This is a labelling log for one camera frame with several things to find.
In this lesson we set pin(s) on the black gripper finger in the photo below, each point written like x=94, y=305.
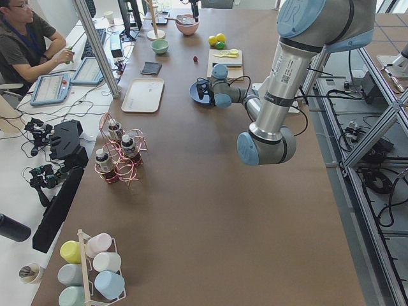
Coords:
x=196, y=15

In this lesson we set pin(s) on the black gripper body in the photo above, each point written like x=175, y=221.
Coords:
x=201, y=91
x=193, y=8

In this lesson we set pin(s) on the blue plate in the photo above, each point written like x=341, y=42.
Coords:
x=194, y=96

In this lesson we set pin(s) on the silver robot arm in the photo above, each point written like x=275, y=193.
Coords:
x=305, y=28

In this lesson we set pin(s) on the steel ice scoop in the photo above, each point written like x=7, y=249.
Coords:
x=183, y=19

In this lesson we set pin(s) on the pink bowl with ice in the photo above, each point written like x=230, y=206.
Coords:
x=187, y=29

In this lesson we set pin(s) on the steel muddler black tip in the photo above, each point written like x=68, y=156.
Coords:
x=229, y=65

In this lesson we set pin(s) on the whole lemon lower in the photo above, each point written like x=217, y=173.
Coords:
x=212, y=41

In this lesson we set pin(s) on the whole lemon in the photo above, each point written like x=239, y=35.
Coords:
x=221, y=37
x=212, y=41

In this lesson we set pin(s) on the whole lemon upper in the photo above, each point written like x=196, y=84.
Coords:
x=221, y=37

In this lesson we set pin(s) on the wooden cutting board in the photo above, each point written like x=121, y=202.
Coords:
x=232, y=72

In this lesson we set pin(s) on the yellow plastic knife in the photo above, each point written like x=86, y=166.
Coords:
x=221, y=55

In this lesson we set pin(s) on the green lime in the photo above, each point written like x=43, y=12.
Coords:
x=220, y=45

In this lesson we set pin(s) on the wooden stand round base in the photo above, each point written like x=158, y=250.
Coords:
x=155, y=34

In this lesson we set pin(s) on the green bowl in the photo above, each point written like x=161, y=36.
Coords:
x=160, y=46

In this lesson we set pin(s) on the grey folded cloth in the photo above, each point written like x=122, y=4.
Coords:
x=151, y=68

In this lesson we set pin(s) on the cream rabbit tray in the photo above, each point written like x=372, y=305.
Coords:
x=143, y=95

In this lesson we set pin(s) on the drink bottle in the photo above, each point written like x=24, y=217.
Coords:
x=115, y=129
x=128, y=146
x=104, y=162

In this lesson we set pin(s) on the blue teach pendant right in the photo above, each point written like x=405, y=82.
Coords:
x=88, y=73

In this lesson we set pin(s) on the blue teach pendant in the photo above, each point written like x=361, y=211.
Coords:
x=88, y=73
x=51, y=89

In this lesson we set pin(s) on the black equipment block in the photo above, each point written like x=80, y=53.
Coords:
x=65, y=146

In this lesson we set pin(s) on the blue teach pendant left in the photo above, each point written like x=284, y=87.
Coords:
x=51, y=89

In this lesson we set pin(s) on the seated person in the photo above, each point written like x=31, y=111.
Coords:
x=30, y=46

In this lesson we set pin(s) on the pink cup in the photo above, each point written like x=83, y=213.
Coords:
x=97, y=244

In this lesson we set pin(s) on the white cup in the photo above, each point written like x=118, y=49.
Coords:
x=107, y=261

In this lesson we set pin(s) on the yellow cup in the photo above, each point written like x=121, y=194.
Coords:
x=70, y=252

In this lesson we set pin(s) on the blue cup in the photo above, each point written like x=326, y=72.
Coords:
x=109, y=284

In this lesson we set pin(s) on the grey cup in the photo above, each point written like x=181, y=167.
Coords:
x=70, y=275

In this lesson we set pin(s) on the black flask bottle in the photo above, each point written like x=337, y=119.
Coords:
x=13, y=229

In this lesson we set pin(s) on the green cup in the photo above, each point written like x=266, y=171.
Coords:
x=72, y=296

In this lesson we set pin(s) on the paper cup with items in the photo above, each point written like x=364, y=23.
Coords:
x=31, y=273

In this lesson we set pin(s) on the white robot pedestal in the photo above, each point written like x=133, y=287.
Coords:
x=293, y=108

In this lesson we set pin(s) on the copper wire bottle rack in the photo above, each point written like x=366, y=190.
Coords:
x=125, y=169

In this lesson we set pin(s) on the aluminium frame post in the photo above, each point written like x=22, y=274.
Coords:
x=87, y=23

